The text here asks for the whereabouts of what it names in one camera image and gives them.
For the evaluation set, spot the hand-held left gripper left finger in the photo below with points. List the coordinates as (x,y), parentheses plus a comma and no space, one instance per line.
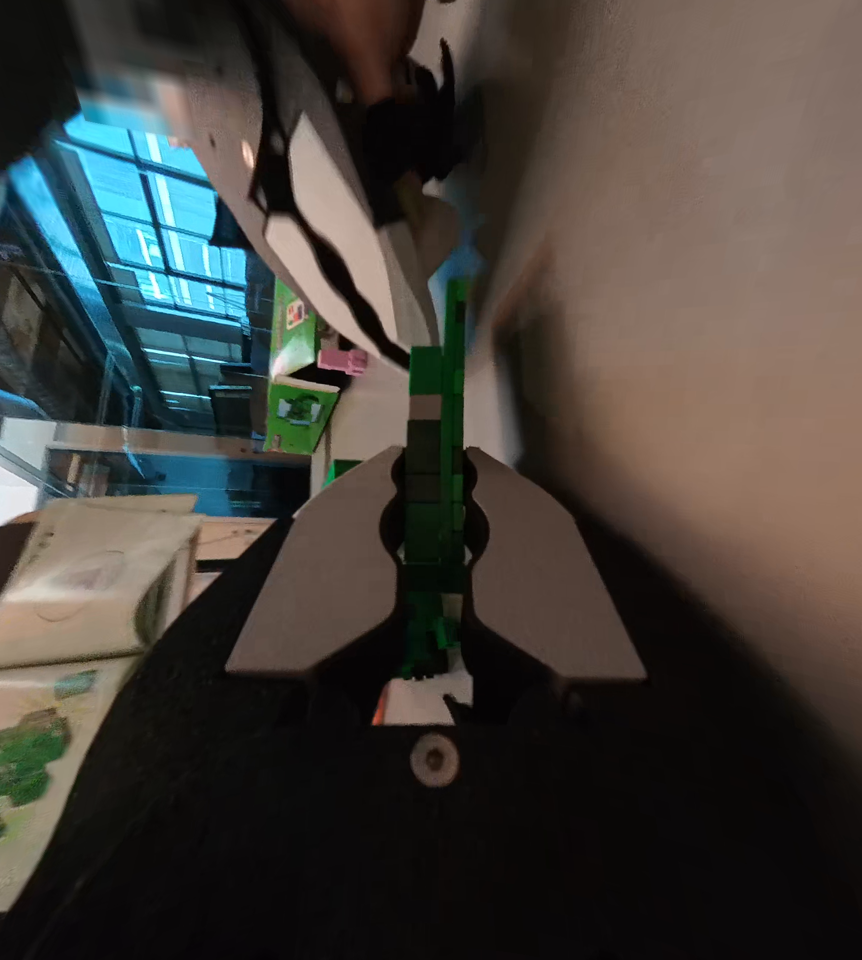
(318,585)

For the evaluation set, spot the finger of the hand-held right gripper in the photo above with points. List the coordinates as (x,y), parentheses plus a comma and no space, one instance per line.
(333,202)
(228,135)

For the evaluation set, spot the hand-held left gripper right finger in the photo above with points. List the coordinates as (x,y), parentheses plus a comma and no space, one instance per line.
(551,592)

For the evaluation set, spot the green lego panel assembly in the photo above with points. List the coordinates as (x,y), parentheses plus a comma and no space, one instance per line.
(438,390)

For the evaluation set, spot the small green lego brick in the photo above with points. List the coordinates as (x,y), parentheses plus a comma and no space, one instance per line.
(341,472)

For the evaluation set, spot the pink lego piece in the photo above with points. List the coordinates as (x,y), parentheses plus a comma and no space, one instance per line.
(341,361)

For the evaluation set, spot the green lego box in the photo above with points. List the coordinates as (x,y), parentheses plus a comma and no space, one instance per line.
(296,420)

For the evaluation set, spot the person's right hand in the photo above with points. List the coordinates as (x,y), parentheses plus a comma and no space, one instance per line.
(382,45)

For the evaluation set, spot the paned window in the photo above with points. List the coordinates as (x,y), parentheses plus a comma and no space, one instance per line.
(130,217)

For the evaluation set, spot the glass partition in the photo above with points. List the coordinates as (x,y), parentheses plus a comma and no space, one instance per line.
(175,472)

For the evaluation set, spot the open instruction booklet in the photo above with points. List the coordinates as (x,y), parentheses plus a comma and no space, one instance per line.
(78,585)

